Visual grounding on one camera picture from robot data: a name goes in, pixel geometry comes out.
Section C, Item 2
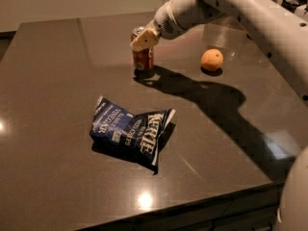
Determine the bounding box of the red coke can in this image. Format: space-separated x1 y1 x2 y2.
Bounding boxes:
131 26 154 71

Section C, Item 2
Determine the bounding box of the orange fruit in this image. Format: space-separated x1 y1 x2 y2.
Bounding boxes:
201 49 223 71

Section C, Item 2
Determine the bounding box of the blue kettle chip bag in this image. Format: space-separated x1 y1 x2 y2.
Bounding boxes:
90 96 175 174

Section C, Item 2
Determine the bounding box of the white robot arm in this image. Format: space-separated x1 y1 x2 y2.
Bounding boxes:
131 0 308 231

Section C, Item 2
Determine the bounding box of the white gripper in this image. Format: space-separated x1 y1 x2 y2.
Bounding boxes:
130 0 222 52

